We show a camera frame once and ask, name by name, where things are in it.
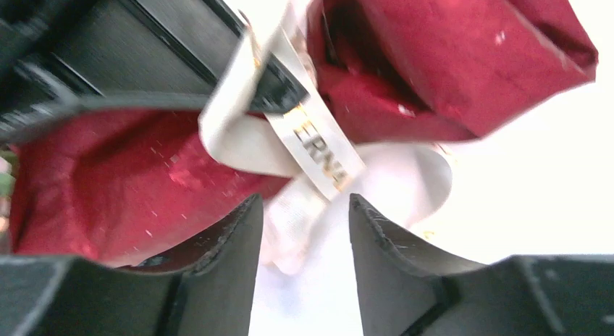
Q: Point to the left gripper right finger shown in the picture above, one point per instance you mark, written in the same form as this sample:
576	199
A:
407	286

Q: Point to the red wrapping paper sheet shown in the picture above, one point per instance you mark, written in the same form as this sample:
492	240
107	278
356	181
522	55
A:
109	185

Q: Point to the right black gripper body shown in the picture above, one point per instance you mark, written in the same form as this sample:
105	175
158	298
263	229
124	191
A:
60	58

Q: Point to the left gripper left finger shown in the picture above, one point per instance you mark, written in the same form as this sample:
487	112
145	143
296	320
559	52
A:
203	286

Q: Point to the cream ribbon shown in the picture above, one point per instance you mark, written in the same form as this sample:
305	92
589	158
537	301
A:
305	145

